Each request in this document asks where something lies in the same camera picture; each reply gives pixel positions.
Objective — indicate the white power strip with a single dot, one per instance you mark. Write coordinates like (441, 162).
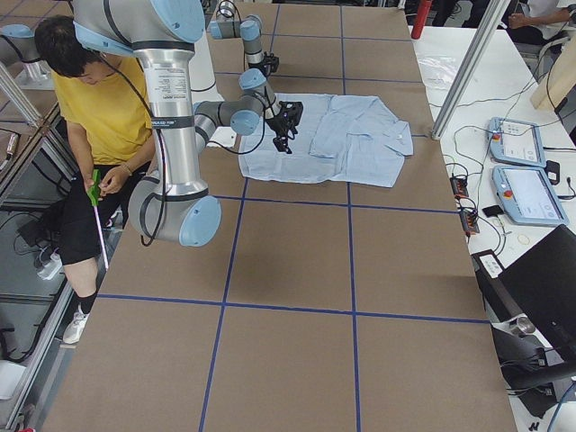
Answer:
(51, 268)

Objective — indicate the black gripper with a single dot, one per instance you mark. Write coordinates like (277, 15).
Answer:
(270, 63)
(279, 126)

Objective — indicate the green handled stick tool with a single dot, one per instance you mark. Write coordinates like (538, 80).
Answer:
(93, 193)

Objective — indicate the lower blue teach pendant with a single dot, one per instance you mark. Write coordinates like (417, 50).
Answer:
(527, 196)

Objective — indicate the light blue button shirt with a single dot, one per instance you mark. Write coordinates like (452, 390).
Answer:
(348, 138)

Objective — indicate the person in yellow shirt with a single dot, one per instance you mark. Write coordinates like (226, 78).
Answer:
(100, 96)

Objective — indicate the aluminium frame post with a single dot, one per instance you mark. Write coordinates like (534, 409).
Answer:
(471, 60)

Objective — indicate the upper blue teach pendant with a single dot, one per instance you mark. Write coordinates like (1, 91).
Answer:
(516, 142)

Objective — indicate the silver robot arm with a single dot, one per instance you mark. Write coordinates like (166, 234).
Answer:
(228, 24)
(173, 202)

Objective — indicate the left orange grey hub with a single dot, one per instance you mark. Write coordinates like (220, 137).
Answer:
(459, 186)

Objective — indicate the clear plastic zip bag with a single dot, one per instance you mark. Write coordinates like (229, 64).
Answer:
(438, 72)

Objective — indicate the blue teach pendant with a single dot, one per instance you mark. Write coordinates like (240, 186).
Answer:
(516, 142)
(527, 196)

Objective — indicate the orange grey hub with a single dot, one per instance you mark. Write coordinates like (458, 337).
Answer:
(469, 222)
(459, 186)

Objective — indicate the red cylinder bottle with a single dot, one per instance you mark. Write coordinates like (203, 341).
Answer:
(424, 7)

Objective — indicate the right orange grey hub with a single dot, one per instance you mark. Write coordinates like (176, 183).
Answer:
(469, 222)

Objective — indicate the black computer monitor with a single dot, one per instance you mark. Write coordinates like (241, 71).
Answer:
(539, 284)

